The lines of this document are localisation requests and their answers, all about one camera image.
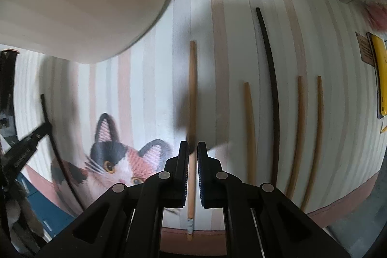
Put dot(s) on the striped cat-print tablecloth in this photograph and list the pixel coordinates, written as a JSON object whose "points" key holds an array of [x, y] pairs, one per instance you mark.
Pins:
{"points": [[226, 64]]}

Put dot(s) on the black chopstick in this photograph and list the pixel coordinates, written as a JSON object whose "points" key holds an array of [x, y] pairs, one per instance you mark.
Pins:
{"points": [[272, 88]]}

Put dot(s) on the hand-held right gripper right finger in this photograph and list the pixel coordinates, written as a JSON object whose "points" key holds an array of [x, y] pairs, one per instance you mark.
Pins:
{"points": [[202, 179]]}

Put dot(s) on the brown card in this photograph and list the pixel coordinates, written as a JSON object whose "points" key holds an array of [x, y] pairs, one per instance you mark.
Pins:
{"points": [[364, 48]]}

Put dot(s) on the dark brown chopstick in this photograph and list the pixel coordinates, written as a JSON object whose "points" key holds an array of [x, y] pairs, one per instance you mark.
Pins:
{"points": [[60, 164]]}

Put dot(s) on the blue cabinet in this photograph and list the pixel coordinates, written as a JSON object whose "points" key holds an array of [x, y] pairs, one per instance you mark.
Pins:
{"points": [[39, 203]]}

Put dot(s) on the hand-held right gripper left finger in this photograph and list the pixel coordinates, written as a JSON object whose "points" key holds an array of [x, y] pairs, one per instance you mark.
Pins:
{"points": [[183, 176]]}

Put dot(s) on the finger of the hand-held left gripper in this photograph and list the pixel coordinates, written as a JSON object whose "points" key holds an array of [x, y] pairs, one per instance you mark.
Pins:
{"points": [[40, 131], [7, 79]]}

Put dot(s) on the large clear plastic bag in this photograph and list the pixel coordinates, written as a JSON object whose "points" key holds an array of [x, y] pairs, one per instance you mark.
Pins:
{"points": [[376, 14]]}

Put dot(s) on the person's left hand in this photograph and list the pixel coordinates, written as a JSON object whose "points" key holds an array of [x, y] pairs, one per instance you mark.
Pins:
{"points": [[16, 211]]}

